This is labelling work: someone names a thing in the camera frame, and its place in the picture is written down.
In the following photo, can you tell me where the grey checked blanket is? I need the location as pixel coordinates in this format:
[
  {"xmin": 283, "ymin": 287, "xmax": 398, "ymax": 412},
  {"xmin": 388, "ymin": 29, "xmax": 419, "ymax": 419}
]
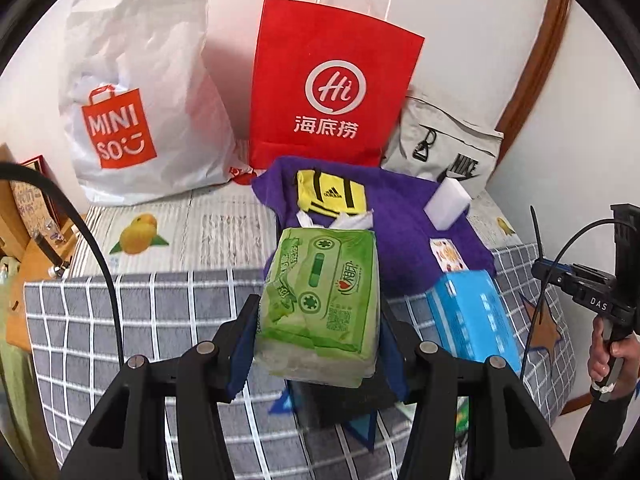
[{"xmin": 22, "ymin": 242, "xmax": 573, "ymax": 480}]

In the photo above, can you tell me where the wooden nightstand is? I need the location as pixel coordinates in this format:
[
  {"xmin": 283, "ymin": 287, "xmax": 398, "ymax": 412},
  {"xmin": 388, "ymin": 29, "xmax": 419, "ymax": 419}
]
[{"xmin": 7, "ymin": 230, "xmax": 88, "ymax": 351}]

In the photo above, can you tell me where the grey waist bag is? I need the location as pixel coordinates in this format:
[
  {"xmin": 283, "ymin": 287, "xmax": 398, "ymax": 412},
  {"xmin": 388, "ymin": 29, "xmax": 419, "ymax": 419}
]
[{"xmin": 381, "ymin": 92, "xmax": 506, "ymax": 196}]

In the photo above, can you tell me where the black zip tie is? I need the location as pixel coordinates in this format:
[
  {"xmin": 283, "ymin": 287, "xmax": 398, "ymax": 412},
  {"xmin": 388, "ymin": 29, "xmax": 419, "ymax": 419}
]
[{"xmin": 530, "ymin": 206, "xmax": 546, "ymax": 261}]

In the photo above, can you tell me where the green tissue pack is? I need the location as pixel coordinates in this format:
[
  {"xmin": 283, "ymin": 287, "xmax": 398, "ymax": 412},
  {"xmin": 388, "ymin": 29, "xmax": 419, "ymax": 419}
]
[{"xmin": 254, "ymin": 226, "xmax": 382, "ymax": 388}]

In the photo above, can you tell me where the person's right hand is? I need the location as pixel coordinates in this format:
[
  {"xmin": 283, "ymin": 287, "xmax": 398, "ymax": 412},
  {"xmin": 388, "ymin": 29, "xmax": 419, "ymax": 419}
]
[{"xmin": 587, "ymin": 317, "xmax": 640, "ymax": 386}]

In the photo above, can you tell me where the fruit print sachet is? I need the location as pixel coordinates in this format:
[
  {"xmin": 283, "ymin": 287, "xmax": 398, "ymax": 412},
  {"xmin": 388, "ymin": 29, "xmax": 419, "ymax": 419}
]
[{"xmin": 429, "ymin": 237, "xmax": 471, "ymax": 275}]

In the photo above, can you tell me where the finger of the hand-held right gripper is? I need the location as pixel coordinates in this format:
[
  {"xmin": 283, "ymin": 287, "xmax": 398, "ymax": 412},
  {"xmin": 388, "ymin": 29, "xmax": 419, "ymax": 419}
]
[{"xmin": 531, "ymin": 257, "xmax": 576, "ymax": 287}]

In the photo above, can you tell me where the fruit print bed sheet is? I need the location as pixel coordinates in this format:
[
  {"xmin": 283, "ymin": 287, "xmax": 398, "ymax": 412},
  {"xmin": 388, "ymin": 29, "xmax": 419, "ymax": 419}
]
[{"xmin": 65, "ymin": 187, "xmax": 523, "ymax": 278}]

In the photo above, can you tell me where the purple towel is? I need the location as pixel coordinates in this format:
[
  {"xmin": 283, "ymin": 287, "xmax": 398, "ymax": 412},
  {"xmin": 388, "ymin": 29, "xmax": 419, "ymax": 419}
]
[{"xmin": 250, "ymin": 156, "xmax": 497, "ymax": 298}]

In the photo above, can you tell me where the yellow black garment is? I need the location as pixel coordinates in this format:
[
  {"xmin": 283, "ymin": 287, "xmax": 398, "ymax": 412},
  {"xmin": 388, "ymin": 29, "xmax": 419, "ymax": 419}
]
[{"xmin": 296, "ymin": 170, "xmax": 368, "ymax": 220}]

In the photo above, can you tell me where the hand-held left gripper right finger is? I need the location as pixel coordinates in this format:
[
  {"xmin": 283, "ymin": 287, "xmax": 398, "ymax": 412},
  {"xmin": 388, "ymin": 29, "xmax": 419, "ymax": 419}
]
[{"xmin": 377, "ymin": 305, "xmax": 576, "ymax": 480}]

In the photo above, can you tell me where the red paper bag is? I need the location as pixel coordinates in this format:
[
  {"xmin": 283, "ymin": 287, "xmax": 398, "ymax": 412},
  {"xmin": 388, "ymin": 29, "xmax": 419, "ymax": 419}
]
[{"xmin": 247, "ymin": 0, "xmax": 426, "ymax": 170}]

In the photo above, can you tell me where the person's right forearm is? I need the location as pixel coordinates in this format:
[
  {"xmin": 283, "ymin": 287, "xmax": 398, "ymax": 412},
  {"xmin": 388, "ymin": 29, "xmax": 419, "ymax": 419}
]
[{"xmin": 567, "ymin": 375, "xmax": 640, "ymax": 480}]

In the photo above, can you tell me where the blue tissue pack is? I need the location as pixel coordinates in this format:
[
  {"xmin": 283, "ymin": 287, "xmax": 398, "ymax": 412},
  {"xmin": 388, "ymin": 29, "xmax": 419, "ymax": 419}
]
[{"xmin": 425, "ymin": 269, "xmax": 523, "ymax": 366}]

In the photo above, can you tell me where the white plastic shopping bag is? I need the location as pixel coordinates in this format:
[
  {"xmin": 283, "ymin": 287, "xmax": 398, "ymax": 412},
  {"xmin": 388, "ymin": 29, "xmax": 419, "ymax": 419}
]
[{"xmin": 57, "ymin": 0, "xmax": 241, "ymax": 206}]

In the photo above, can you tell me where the brown wooden door frame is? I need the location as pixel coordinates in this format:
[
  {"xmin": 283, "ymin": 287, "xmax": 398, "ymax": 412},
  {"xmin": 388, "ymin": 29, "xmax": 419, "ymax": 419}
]
[{"xmin": 492, "ymin": 0, "xmax": 573, "ymax": 133}]

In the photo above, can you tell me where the green cloth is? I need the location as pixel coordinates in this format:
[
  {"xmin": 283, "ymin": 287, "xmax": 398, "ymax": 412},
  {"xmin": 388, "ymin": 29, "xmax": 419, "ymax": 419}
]
[{"xmin": 0, "ymin": 255, "xmax": 56, "ymax": 461}]

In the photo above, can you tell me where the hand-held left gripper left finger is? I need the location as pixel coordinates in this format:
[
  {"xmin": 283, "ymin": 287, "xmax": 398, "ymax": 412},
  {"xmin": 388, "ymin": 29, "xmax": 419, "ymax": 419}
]
[{"xmin": 60, "ymin": 294, "xmax": 263, "ymax": 480}]

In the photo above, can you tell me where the dark green tin box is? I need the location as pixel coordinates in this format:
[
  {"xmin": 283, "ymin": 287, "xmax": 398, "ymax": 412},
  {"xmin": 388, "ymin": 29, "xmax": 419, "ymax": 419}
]
[{"xmin": 292, "ymin": 377, "xmax": 401, "ymax": 428}]

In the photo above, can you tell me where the patterned book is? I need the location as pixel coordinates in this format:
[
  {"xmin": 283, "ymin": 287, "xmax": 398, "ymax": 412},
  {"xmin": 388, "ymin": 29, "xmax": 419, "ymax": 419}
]
[{"xmin": 7, "ymin": 155, "xmax": 63, "ymax": 241}]

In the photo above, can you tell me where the white sponge block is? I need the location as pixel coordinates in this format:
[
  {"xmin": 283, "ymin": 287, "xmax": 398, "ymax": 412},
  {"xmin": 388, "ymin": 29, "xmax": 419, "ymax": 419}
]
[{"xmin": 424, "ymin": 180, "xmax": 473, "ymax": 233}]

